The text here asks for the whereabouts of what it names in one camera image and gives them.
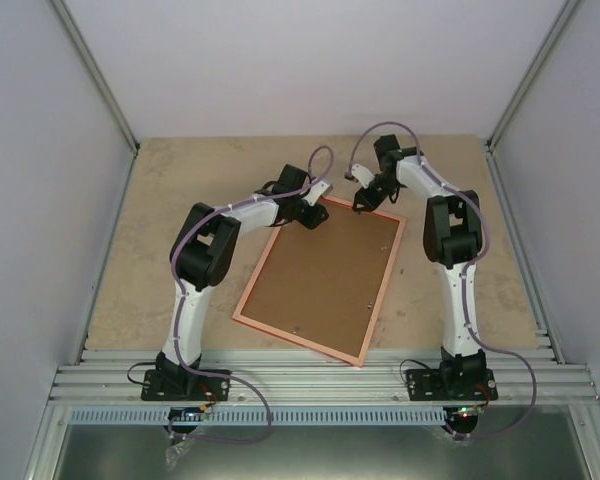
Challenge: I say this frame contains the red wooden picture frame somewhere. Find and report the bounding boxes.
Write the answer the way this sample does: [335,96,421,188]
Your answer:
[231,195,409,370]

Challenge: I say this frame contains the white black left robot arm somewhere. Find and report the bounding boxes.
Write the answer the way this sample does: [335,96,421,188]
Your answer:
[142,164,332,400]

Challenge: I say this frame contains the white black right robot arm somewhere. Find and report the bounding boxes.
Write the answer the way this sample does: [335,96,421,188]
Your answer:
[349,135,486,399]

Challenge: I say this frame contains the clear plastic bag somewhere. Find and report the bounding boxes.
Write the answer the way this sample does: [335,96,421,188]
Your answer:
[165,437,194,471]

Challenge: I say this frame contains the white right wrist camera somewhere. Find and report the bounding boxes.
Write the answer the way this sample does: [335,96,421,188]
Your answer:
[345,163,375,189]

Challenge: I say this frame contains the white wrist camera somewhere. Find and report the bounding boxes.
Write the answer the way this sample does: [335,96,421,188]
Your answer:
[302,180,333,206]
[345,163,375,189]

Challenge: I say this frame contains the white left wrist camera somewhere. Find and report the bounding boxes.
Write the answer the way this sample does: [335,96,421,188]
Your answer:
[302,180,333,206]

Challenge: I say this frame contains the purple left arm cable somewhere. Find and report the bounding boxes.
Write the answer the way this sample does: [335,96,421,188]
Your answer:
[172,144,275,445]

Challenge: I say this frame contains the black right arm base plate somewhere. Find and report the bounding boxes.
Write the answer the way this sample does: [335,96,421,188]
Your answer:
[405,369,499,402]

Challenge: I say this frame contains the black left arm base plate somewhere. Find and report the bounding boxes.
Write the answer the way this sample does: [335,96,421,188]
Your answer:
[140,369,229,403]

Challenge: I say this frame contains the aluminium corner post right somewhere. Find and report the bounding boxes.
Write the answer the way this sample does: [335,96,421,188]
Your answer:
[484,0,584,154]

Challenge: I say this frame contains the aluminium corner post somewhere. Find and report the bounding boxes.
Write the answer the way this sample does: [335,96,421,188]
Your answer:
[484,0,584,154]
[48,0,140,157]

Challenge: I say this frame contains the aluminium rail platform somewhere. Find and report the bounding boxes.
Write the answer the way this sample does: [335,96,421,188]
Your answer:
[49,348,600,406]

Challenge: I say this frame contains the aluminium corner post left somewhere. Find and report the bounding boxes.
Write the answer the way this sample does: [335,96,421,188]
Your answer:
[48,0,140,157]

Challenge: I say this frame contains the grey slotted cable duct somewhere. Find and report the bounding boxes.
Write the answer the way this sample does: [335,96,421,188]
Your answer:
[68,406,446,426]

